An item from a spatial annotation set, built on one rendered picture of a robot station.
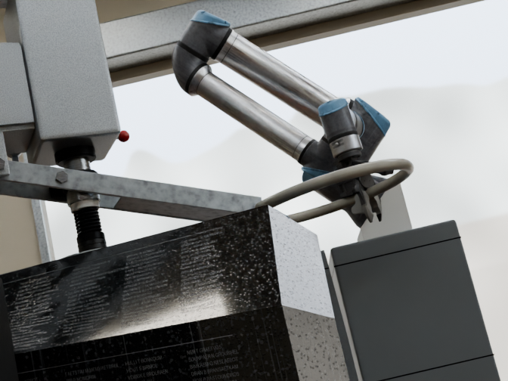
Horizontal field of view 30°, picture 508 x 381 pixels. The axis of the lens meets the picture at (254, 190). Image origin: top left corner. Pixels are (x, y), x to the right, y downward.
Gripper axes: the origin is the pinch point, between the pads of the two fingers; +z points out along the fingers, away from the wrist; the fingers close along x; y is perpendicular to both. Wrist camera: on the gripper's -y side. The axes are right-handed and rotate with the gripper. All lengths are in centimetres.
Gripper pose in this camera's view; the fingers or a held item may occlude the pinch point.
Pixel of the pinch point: (376, 216)
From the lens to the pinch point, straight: 274.0
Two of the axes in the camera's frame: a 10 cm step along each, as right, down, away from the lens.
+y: -7.4, 3.5, 5.8
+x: -6.1, 0.3, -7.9
